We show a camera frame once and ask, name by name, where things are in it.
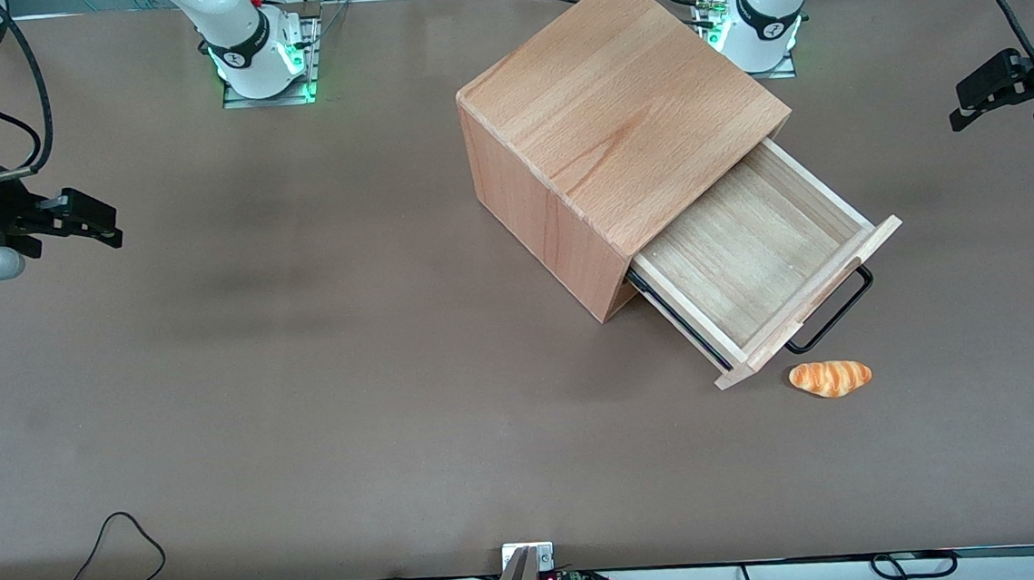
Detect orange striped toy bread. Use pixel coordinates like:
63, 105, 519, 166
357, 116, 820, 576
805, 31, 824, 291
787, 357, 875, 402

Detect beech wood drawer cabinet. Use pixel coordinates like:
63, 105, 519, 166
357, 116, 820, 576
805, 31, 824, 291
449, 0, 806, 334

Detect small silver bracket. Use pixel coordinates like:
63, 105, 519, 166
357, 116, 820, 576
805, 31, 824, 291
501, 540, 556, 575

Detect thin black looped cable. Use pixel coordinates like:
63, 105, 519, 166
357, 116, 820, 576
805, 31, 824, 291
64, 508, 168, 580

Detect black coiled cable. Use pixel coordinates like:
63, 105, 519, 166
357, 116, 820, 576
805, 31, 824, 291
867, 547, 962, 580

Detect wooden drawer with black handle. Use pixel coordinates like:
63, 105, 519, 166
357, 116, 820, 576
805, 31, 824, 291
616, 129, 914, 398

